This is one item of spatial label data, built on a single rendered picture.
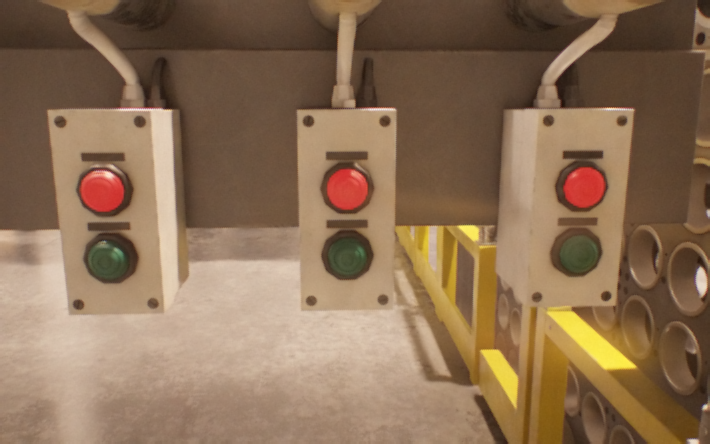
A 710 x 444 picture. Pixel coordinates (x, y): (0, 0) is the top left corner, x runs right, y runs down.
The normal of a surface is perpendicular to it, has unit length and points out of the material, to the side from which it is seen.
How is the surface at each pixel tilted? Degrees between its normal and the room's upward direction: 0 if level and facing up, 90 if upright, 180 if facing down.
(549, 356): 90
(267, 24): 90
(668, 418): 0
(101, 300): 90
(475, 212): 90
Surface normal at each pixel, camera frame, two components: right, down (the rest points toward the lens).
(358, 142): 0.05, 0.21
